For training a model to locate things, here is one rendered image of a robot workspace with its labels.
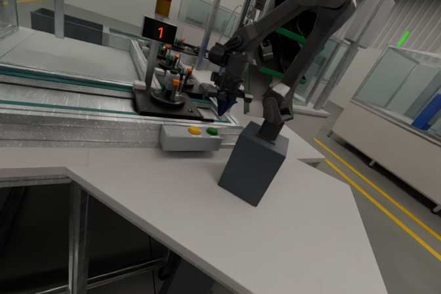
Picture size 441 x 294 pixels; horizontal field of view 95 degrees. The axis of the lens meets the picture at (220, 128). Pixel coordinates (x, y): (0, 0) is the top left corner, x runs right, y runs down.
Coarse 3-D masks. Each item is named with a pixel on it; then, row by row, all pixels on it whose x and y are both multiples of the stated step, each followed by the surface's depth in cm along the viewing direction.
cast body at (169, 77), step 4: (168, 72) 77; (172, 72) 77; (176, 72) 77; (168, 76) 77; (172, 76) 77; (176, 76) 77; (164, 80) 81; (168, 80) 77; (172, 80) 78; (164, 84) 80; (168, 84) 77; (172, 84) 77; (168, 88) 77; (172, 88) 78
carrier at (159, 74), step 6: (192, 66) 110; (156, 72) 108; (162, 72) 109; (180, 72) 106; (162, 78) 105; (180, 78) 106; (180, 84) 102; (186, 84) 103; (192, 84) 107; (198, 84) 118; (186, 90) 102; (192, 90) 105; (198, 90) 108; (198, 96) 104
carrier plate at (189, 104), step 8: (152, 88) 89; (136, 96) 77; (144, 96) 79; (184, 96) 93; (136, 104) 75; (144, 104) 73; (152, 104) 75; (184, 104) 85; (192, 104) 88; (144, 112) 69; (152, 112) 70; (160, 112) 72; (168, 112) 74; (176, 112) 76; (184, 112) 79
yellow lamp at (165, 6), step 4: (160, 0) 72; (156, 4) 74; (160, 4) 73; (164, 4) 73; (168, 4) 74; (156, 8) 74; (160, 8) 73; (164, 8) 73; (168, 8) 74; (156, 12) 74; (160, 12) 74; (164, 12) 74; (168, 12) 75; (168, 16) 77
